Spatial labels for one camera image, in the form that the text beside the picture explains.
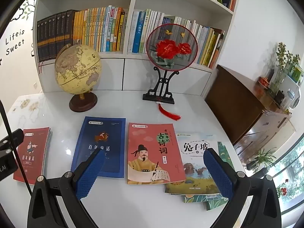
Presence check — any dark red book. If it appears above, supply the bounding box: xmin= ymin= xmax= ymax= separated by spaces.
xmin=13 ymin=127 xmax=51 ymax=185

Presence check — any green potted plant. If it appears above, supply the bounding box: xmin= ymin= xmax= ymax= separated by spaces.
xmin=247 ymin=147 xmax=277 ymax=171

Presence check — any brown wooden cabinet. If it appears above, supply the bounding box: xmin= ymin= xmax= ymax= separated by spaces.
xmin=205 ymin=64 xmax=296 ymax=157

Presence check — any blue book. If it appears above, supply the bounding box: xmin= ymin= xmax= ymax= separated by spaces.
xmin=71 ymin=116 xmax=126 ymax=178

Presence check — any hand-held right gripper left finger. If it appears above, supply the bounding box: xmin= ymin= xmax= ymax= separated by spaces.
xmin=28 ymin=148 xmax=106 ymax=228

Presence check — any round embroidered peony fan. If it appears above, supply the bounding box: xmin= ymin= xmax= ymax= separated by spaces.
xmin=145 ymin=24 xmax=199 ymax=70

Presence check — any row of black books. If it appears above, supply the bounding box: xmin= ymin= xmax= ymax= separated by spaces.
xmin=37 ymin=9 xmax=80 ymax=62

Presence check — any black carved fan stand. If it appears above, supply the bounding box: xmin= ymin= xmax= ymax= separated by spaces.
xmin=142 ymin=65 xmax=180 ymax=105

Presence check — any red tassel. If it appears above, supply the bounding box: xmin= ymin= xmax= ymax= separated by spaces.
xmin=155 ymin=102 xmax=181 ymax=121

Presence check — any salmon red poet book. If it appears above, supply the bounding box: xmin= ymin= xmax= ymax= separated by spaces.
xmin=127 ymin=122 xmax=187 ymax=185

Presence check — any green box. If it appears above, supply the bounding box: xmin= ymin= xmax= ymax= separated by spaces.
xmin=291 ymin=66 xmax=304 ymax=83

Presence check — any yellow desk globe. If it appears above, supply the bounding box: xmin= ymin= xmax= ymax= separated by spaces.
xmin=55 ymin=44 xmax=102 ymax=112

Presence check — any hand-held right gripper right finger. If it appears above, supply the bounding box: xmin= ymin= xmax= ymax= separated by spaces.
xmin=203 ymin=147 xmax=282 ymax=228

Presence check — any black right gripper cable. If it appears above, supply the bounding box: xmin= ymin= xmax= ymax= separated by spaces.
xmin=0 ymin=100 xmax=32 ymax=186

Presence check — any window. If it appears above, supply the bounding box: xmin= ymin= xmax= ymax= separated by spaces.
xmin=268 ymin=133 xmax=304 ymax=209

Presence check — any row of yellow books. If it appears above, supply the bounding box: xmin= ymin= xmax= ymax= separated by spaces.
xmin=72 ymin=5 xmax=127 ymax=53

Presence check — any white bookshelf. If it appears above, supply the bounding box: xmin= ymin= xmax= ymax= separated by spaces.
xmin=33 ymin=0 xmax=241 ymax=93

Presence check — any teal grasshopper cover book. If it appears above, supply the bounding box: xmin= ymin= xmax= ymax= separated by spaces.
xmin=183 ymin=141 xmax=235 ymax=203

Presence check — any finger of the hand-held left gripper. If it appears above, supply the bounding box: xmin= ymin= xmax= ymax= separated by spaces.
xmin=0 ymin=128 xmax=25 ymax=151

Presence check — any pale dog cover book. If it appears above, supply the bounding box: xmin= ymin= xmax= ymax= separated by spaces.
xmin=164 ymin=132 xmax=222 ymax=195

